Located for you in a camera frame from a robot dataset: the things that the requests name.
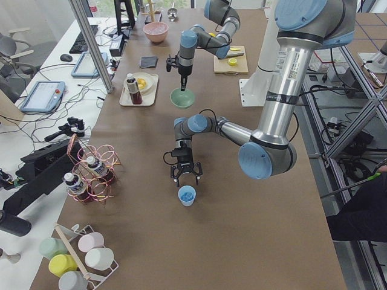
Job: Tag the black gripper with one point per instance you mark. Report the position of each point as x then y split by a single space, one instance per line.
185 159
184 70

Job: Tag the green ceramic bowl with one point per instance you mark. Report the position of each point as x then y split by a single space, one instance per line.
182 99

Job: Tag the blue cup with ice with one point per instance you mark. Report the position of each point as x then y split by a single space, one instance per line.
186 195

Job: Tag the pink bowl with ice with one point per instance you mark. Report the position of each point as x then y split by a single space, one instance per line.
156 32

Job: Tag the cream serving tray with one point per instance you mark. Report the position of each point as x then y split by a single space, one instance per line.
148 97

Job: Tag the white plate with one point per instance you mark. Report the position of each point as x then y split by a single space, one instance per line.
147 77

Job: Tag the grey folded cloth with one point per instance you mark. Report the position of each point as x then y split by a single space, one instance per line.
148 62

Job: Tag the tea bottle on tray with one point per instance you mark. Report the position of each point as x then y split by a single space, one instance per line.
134 92

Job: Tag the half lemon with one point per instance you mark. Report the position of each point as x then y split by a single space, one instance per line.
232 61

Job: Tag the wooden cutting board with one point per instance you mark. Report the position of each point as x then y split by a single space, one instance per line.
221 66

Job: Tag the steel jigger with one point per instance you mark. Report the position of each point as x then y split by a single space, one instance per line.
172 13

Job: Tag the bottle in rack upper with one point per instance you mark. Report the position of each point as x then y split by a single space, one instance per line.
97 166

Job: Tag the bottle in rack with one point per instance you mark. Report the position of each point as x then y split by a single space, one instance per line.
75 184
97 166

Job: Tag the teach pendant far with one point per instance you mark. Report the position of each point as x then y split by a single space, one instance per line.
85 67

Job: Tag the teach pendant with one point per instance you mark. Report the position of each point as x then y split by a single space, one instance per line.
44 97
85 67

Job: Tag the black keyboard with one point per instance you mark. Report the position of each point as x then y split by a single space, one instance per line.
80 44

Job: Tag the bottle in rack lower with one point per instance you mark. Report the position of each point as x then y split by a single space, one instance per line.
75 184

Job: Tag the white cup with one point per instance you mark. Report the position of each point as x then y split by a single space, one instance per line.
99 258

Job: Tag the pink cup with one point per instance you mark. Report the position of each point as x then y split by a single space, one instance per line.
90 241

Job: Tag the black computer mouse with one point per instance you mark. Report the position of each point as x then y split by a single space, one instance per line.
66 58

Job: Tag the teach pendant near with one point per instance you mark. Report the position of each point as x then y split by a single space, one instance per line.
44 97

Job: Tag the black case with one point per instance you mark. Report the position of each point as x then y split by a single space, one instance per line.
43 170

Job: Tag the grey cup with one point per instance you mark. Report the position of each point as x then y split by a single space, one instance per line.
72 280

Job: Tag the green cup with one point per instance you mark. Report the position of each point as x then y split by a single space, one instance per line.
51 247

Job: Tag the yellow cup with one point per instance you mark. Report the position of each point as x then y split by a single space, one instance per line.
62 263

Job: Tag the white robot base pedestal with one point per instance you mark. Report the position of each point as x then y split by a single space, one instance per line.
253 90

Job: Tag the copper wire bottle rack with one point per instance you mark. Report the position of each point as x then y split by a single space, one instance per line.
98 184

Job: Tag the black camera gimbal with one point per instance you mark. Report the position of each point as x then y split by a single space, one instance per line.
73 126

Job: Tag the aluminium frame post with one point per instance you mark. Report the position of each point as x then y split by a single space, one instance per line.
82 20

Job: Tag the white wire cup rack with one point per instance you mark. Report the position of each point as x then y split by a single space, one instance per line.
70 237

